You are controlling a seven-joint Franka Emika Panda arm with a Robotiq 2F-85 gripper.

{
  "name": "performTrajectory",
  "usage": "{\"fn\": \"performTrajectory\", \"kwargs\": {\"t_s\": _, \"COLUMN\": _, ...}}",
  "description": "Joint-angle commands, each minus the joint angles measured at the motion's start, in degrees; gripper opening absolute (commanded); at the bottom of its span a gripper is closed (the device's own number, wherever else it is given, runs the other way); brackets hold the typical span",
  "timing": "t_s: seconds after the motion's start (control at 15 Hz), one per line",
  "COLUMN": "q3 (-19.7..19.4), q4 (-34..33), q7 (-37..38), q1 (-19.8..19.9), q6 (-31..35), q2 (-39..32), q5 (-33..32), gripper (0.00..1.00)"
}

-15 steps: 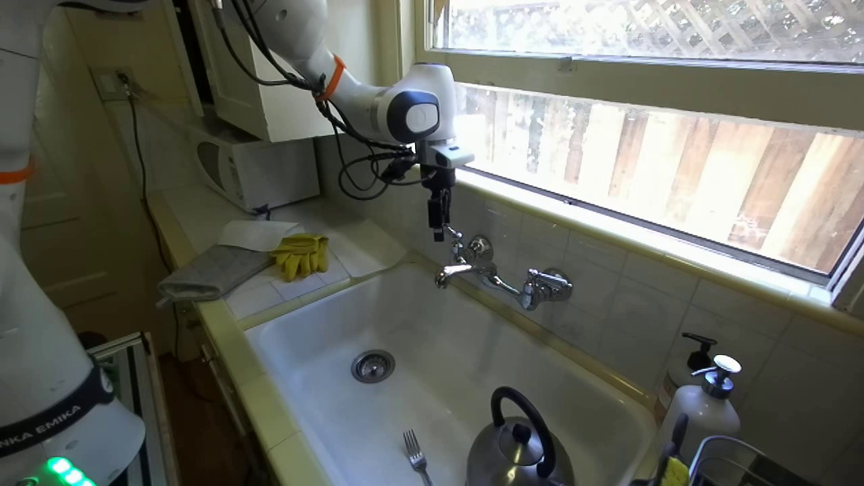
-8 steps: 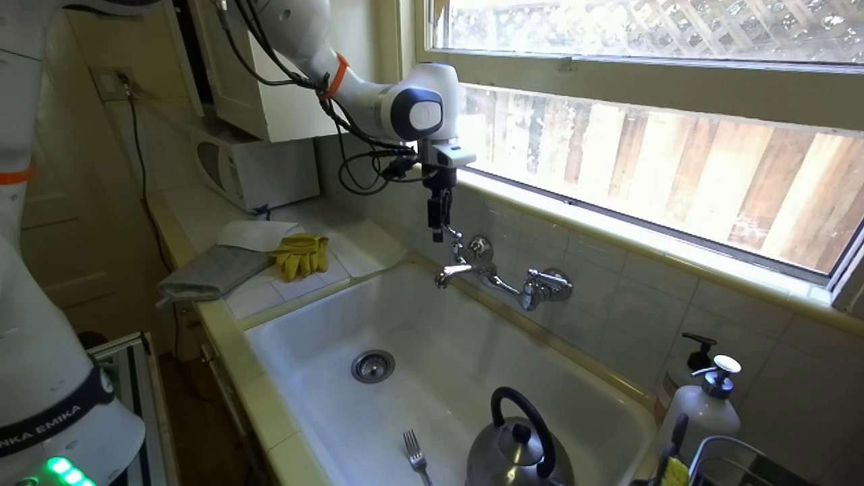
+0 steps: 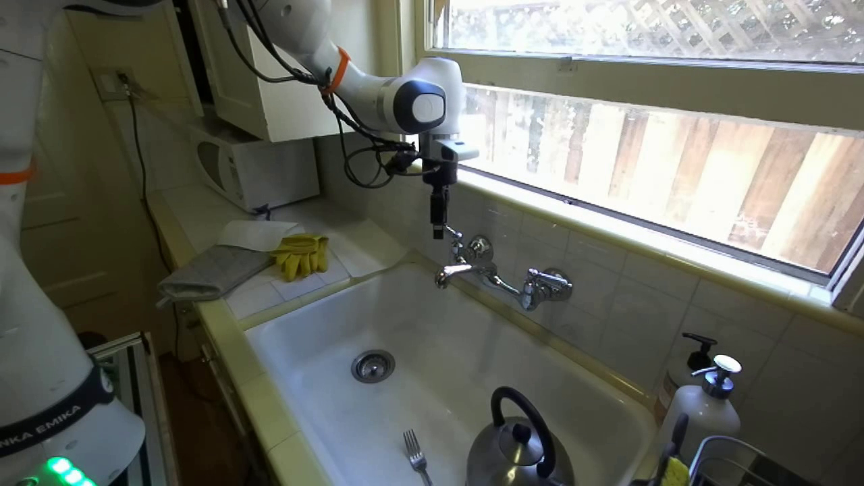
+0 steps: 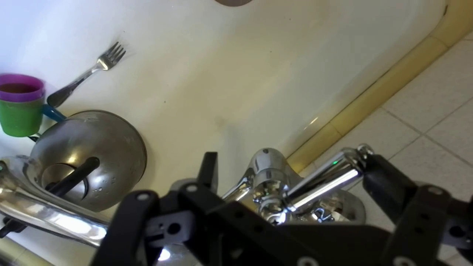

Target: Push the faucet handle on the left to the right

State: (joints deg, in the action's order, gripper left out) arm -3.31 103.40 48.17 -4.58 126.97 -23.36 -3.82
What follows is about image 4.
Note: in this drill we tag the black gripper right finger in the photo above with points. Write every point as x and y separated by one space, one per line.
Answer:
424 222

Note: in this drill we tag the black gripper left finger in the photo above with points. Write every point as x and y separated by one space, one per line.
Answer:
134 216

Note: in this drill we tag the chrome sink faucet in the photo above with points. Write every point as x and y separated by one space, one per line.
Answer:
326 175

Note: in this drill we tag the chrome faucet spout and body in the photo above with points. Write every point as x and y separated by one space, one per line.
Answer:
50 216

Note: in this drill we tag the metal fork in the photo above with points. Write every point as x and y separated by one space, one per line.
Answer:
84 76

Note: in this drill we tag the green cup with purple rim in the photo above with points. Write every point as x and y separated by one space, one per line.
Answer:
20 111

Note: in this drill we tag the white sink basin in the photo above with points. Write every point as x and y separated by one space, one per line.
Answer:
237 74

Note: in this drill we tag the metal sink drain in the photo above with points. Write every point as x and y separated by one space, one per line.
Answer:
234 2

